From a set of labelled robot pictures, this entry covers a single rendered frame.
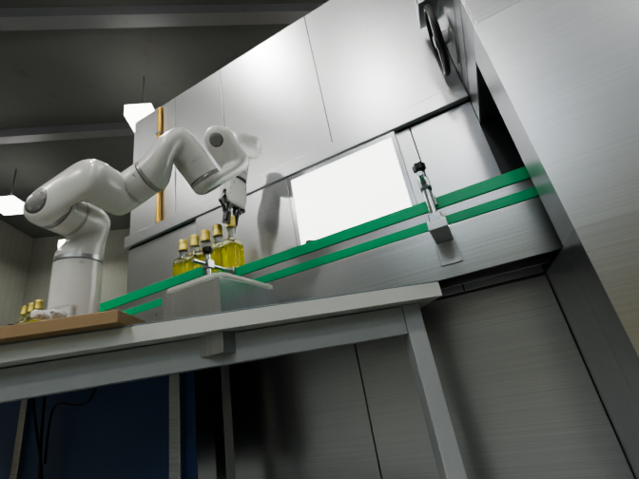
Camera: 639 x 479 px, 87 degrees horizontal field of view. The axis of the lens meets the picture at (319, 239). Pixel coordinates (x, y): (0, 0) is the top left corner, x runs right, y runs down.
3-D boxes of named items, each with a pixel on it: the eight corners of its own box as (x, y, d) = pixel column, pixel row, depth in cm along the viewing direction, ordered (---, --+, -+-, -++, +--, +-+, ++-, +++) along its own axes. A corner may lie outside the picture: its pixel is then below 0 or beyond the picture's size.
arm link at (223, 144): (185, 153, 104) (216, 194, 107) (157, 150, 83) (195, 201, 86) (229, 123, 103) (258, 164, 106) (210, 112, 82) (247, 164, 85)
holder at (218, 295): (291, 321, 92) (287, 294, 95) (221, 313, 69) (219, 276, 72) (241, 335, 98) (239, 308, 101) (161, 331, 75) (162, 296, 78)
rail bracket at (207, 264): (238, 291, 106) (235, 254, 110) (197, 282, 91) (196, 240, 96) (230, 294, 107) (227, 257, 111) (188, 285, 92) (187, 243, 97)
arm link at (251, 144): (211, 155, 105) (226, 157, 125) (253, 160, 106) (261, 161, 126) (212, 126, 103) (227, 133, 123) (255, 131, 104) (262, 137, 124)
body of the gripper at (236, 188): (237, 184, 132) (233, 211, 129) (219, 173, 123) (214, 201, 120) (253, 182, 129) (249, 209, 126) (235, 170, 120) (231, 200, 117)
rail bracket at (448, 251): (464, 262, 78) (435, 180, 87) (456, 243, 64) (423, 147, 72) (442, 268, 80) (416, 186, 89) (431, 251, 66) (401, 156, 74)
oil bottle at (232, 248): (248, 296, 112) (243, 238, 120) (238, 295, 107) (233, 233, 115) (235, 300, 114) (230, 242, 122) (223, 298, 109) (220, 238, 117)
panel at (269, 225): (423, 223, 105) (396, 135, 117) (421, 220, 102) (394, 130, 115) (203, 296, 137) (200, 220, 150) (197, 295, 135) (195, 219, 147)
